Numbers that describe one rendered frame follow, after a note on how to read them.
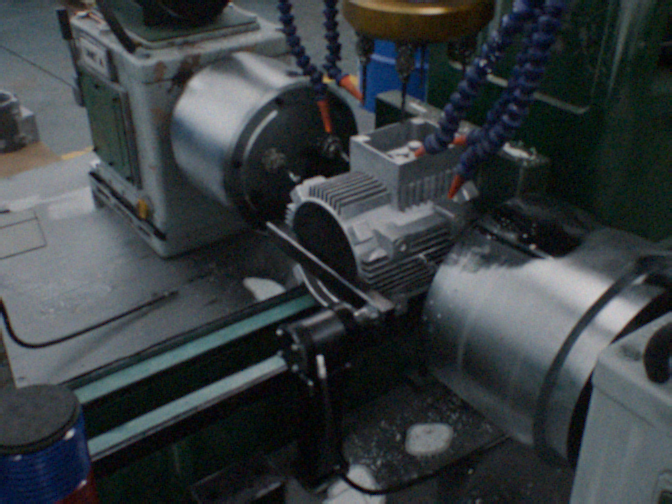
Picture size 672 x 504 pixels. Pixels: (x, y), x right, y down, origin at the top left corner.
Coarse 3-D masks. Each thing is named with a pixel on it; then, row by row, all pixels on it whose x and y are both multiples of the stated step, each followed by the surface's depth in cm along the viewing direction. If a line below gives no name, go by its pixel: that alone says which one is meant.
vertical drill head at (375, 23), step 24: (360, 0) 91; (384, 0) 91; (408, 0) 90; (432, 0) 90; (456, 0) 91; (480, 0) 90; (360, 24) 92; (384, 24) 90; (408, 24) 89; (432, 24) 89; (456, 24) 89; (480, 24) 91; (360, 48) 98; (408, 48) 92; (456, 48) 99; (408, 72) 93
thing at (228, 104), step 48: (192, 96) 124; (240, 96) 118; (288, 96) 117; (336, 96) 122; (192, 144) 123; (240, 144) 116; (288, 144) 120; (336, 144) 122; (240, 192) 119; (288, 192) 124
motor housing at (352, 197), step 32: (320, 192) 101; (352, 192) 101; (384, 192) 103; (320, 224) 113; (416, 224) 103; (352, 256) 116; (384, 256) 100; (416, 256) 102; (320, 288) 111; (384, 288) 101; (416, 288) 106
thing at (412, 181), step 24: (408, 120) 111; (360, 144) 104; (384, 144) 110; (408, 144) 107; (360, 168) 106; (384, 168) 102; (408, 168) 100; (432, 168) 103; (408, 192) 102; (432, 192) 105
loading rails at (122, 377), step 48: (192, 336) 106; (240, 336) 107; (384, 336) 109; (96, 384) 99; (144, 384) 101; (192, 384) 105; (240, 384) 97; (288, 384) 101; (384, 384) 113; (432, 384) 115; (96, 432) 99; (144, 432) 91; (192, 432) 95; (240, 432) 100; (288, 432) 105; (96, 480) 89; (144, 480) 93; (192, 480) 98
